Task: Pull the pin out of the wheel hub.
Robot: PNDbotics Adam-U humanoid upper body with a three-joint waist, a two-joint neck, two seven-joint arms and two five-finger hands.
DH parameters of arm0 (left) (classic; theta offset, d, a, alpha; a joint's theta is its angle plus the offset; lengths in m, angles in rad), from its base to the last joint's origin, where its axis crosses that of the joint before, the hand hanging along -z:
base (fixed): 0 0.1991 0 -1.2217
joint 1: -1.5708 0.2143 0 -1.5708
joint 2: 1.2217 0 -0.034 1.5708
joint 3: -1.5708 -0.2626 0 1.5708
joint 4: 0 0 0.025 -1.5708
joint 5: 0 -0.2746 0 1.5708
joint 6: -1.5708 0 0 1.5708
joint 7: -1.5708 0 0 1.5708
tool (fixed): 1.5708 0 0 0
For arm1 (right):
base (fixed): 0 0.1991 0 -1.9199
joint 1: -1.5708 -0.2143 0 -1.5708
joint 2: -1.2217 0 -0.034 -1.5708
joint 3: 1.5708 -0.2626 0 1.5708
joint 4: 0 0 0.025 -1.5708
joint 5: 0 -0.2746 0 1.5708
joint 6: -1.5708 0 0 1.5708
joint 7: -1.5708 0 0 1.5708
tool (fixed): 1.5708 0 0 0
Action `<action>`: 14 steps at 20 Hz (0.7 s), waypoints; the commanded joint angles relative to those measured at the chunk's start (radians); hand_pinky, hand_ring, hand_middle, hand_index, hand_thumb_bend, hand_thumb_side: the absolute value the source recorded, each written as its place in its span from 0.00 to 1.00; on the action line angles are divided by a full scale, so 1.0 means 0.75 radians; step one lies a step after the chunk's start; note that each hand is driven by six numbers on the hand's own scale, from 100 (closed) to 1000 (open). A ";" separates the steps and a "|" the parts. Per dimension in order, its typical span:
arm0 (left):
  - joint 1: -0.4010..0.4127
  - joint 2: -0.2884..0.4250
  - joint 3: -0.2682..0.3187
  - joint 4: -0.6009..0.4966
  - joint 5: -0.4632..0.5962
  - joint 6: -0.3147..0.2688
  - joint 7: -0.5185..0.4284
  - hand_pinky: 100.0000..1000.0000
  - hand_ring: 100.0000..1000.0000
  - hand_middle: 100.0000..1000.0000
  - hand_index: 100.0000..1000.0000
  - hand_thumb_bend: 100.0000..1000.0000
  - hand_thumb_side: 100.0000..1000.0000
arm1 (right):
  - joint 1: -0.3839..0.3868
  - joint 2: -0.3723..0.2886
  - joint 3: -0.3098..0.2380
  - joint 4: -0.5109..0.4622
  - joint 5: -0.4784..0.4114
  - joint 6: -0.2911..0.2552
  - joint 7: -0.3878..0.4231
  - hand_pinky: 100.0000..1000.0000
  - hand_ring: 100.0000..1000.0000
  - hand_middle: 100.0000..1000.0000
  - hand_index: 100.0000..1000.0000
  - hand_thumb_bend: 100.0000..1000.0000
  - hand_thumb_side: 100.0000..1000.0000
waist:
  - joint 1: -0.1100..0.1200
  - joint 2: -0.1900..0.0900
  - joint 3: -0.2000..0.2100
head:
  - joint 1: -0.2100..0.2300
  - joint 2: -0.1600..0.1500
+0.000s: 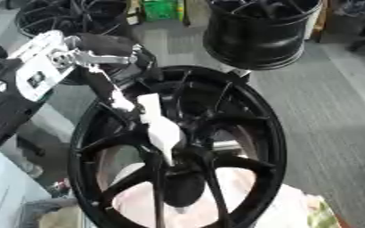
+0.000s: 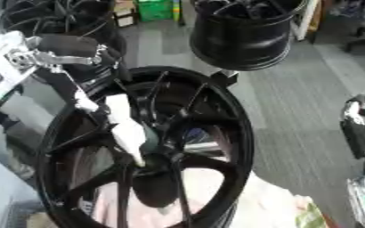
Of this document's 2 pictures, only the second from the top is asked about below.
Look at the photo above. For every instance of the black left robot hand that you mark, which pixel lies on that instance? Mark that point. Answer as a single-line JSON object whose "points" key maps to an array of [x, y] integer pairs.
{"points": [[82, 44]]}

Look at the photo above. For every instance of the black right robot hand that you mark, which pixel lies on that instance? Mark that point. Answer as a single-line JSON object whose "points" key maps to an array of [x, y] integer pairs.
{"points": [[358, 136]]}

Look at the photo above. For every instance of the white pin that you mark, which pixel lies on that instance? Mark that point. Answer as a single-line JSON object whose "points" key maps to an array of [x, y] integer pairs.
{"points": [[128, 133]]}

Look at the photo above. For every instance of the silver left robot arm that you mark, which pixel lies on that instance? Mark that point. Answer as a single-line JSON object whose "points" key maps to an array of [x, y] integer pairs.
{"points": [[4, 56]]}

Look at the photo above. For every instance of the black wheel stand block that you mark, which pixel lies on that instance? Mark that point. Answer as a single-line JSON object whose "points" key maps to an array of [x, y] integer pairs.
{"points": [[224, 77]]}

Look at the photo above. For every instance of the black wheel rim barrel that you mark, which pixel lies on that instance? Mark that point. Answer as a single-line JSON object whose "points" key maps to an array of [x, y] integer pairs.
{"points": [[242, 38]]}

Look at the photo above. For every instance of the green crate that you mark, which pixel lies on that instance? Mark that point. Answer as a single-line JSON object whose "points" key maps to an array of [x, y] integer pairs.
{"points": [[154, 9]]}

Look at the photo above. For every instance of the white shelf frame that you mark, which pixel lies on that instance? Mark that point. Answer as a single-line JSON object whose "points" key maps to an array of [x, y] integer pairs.
{"points": [[305, 17]]}

